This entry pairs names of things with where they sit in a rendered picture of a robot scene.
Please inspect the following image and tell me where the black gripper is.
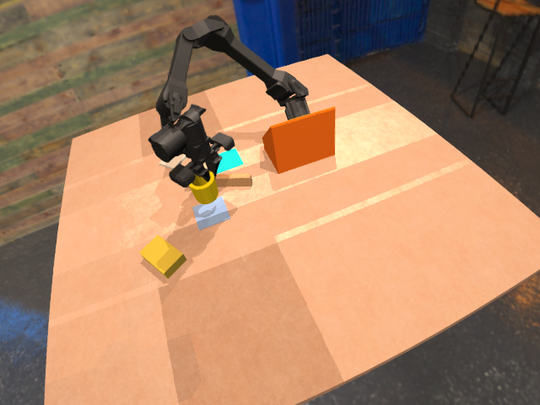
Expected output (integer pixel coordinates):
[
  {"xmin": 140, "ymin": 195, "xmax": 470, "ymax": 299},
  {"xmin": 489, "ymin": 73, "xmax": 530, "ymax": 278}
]
[{"xmin": 170, "ymin": 132, "xmax": 235, "ymax": 187}]

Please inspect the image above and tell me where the long wooden bar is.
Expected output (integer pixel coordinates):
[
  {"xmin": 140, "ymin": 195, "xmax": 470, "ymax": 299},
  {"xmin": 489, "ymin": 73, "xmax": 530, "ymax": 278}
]
[{"xmin": 215, "ymin": 173, "xmax": 253, "ymax": 187}]

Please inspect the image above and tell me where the yellow box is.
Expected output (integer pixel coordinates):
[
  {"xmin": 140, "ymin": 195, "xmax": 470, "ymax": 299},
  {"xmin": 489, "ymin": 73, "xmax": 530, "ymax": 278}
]
[{"xmin": 139, "ymin": 235, "xmax": 186, "ymax": 279}]

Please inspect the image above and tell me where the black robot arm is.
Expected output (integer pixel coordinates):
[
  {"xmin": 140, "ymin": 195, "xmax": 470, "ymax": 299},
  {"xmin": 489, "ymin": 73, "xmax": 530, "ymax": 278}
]
[{"xmin": 148, "ymin": 14, "xmax": 310, "ymax": 163}]

